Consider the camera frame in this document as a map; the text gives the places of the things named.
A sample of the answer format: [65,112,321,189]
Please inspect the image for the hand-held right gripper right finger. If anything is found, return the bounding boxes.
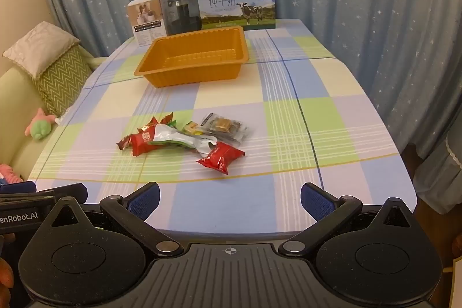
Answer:
[278,182,417,256]

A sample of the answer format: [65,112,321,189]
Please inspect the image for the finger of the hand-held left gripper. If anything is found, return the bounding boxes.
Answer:
[0,181,37,194]
[36,184,89,203]

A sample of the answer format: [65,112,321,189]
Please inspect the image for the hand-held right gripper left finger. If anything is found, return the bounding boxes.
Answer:
[47,182,185,256]

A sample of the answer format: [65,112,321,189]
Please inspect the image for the red snack packet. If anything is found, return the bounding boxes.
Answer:
[196,143,246,175]
[130,126,163,157]

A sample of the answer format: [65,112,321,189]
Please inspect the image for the white and green pouch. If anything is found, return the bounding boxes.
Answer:
[148,124,219,155]

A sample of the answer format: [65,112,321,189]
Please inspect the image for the yellow candy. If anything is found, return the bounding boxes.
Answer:
[182,120,203,136]

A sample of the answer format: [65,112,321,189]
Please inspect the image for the orange plastic tray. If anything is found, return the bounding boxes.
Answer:
[134,25,250,88]

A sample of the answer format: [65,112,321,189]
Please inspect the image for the person's left hand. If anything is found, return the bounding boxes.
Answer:
[0,257,15,298]

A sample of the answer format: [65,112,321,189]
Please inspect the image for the pink striped cloth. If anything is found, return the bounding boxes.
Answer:
[0,164,24,184]

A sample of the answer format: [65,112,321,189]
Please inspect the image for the pink and green plush toy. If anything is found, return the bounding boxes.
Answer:
[25,108,58,141]

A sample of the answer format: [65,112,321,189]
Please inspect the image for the green chevron cushion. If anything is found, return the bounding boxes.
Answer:
[0,44,109,182]

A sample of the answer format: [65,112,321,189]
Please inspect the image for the green zigzag cushion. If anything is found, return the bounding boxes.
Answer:
[3,21,94,115]

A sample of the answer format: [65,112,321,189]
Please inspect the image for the light blue lace-trimmed cloth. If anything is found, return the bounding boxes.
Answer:
[413,120,462,215]

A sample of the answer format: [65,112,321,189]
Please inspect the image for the white product box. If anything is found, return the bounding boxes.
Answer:
[126,0,168,47]

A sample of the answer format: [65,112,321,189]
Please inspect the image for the dark green glass jar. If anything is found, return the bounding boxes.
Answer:
[161,0,201,35]

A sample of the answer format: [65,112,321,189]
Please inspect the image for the blue milk carton box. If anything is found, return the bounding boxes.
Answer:
[195,0,277,31]

